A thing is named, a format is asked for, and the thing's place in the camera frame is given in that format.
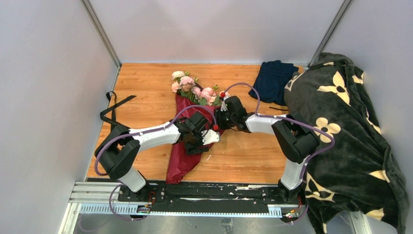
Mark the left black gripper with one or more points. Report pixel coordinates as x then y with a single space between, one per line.
194 149

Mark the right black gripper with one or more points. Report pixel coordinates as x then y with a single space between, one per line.
218 115

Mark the pink fake flower bunch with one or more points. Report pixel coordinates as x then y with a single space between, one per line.
188 87

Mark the black printed ribbon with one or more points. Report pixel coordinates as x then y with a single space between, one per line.
109 115

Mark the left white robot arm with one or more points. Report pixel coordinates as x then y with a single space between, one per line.
118 151

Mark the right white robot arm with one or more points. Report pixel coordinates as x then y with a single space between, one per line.
296 140

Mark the dark blue folded cloth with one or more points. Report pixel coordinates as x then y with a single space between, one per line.
271 80

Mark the black floral blanket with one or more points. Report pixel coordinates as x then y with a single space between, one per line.
355 170

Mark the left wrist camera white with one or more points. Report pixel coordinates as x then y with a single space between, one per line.
210 136

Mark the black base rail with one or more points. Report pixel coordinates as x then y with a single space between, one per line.
210 198

